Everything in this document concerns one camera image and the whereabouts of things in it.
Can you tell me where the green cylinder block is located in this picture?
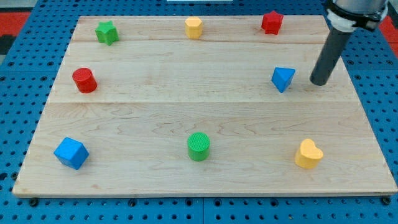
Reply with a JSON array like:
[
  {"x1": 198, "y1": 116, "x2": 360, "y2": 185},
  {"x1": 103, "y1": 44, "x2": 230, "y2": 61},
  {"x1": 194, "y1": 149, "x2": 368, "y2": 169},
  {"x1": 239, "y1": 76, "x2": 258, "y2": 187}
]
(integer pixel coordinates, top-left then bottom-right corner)
[{"x1": 187, "y1": 132, "x2": 210, "y2": 161}]

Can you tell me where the wooden board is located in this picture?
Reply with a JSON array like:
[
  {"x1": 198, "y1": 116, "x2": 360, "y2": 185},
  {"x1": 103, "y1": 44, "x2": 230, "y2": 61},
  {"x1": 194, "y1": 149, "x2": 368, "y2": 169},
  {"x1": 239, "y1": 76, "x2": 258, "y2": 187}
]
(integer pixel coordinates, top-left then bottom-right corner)
[{"x1": 12, "y1": 16, "x2": 397, "y2": 198}]

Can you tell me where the yellow hexagon block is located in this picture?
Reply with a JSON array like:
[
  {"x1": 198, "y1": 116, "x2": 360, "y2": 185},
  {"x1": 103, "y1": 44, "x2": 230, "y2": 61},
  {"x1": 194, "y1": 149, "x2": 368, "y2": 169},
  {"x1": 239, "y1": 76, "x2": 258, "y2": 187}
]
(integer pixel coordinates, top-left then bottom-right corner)
[{"x1": 185, "y1": 16, "x2": 203, "y2": 39}]

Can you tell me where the blue triangular prism block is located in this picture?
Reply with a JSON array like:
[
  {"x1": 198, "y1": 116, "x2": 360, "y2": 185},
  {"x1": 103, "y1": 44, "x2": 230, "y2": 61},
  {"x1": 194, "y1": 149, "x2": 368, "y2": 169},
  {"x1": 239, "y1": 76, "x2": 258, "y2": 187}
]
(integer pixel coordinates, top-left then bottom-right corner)
[{"x1": 271, "y1": 67, "x2": 295, "y2": 93}]

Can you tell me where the red star block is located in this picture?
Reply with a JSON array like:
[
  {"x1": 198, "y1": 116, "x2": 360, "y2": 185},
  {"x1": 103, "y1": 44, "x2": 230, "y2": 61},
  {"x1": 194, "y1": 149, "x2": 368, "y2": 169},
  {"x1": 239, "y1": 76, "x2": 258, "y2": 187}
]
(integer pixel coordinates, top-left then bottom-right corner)
[{"x1": 261, "y1": 11, "x2": 284, "y2": 35}]

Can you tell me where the yellow heart block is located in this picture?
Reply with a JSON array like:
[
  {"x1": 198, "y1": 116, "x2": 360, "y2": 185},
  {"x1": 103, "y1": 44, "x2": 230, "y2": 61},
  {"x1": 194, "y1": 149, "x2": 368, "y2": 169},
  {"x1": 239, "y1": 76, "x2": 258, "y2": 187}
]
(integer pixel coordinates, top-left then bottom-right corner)
[{"x1": 294, "y1": 139, "x2": 324, "y2": 169}]

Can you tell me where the red cylinder block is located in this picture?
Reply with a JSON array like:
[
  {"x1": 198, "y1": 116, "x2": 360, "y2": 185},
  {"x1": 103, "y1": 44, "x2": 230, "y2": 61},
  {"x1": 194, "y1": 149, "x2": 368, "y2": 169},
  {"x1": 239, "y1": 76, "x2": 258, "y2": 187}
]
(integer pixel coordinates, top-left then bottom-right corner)
[{"x1": 72, "y1": 67, "x2": 97, "y2": 93}]

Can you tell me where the green star block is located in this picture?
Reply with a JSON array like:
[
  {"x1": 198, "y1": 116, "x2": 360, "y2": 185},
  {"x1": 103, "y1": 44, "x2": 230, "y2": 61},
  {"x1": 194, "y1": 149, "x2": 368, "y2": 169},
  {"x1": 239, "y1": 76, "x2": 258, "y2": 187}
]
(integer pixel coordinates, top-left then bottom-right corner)
[{"x1": 95, "y1": 21, "x2": 119, "y2": 45}]

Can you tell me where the blue cube block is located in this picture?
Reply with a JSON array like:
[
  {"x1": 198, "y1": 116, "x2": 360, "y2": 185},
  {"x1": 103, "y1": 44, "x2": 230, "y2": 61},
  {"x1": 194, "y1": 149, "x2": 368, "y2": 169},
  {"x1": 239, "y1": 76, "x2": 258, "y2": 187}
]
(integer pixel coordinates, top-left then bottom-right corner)
[{"x1": 53, "y1": 137, "x2": 90, "y2": 170}]

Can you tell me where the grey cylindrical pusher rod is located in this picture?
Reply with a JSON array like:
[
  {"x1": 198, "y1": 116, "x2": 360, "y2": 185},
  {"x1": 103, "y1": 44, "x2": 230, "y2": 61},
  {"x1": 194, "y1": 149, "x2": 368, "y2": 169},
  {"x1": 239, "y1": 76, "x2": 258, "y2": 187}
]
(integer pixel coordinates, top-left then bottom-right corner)
[{"x1": 310, "y1": 27, "x2": 352, "y2": 86}]

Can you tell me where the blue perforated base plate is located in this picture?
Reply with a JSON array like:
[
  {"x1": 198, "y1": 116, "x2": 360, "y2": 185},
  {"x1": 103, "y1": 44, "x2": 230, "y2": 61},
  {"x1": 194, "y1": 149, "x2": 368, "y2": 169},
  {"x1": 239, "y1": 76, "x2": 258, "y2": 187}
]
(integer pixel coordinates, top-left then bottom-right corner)
[{"x1": 1, "y1": 0, "x2": 397, "y2": 223}]

